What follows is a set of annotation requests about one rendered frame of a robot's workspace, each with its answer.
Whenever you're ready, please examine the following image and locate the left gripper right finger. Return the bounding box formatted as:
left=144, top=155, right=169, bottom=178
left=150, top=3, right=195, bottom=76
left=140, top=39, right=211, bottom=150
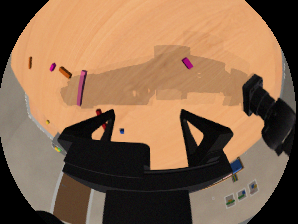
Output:
left=180, top=109, right=234, bottom=167

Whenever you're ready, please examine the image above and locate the dark red rod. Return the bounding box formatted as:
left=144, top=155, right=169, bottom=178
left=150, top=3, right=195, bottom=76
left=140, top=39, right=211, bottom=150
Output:
left=95, top=109, right=107, bottom=129

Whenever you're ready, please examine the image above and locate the small magenta block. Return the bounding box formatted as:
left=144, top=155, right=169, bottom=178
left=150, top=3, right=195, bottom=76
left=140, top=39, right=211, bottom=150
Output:
left=50, top=63, right=56, bottom=71

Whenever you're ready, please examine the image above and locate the pink rod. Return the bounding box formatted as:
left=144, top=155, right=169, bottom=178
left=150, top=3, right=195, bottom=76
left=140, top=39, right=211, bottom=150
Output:
left=77, top=70, right=88, bottom=106

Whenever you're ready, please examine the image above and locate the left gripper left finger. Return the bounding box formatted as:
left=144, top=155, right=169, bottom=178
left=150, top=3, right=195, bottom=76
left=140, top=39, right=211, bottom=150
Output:
left=62, top=109, right=115, bottom=141

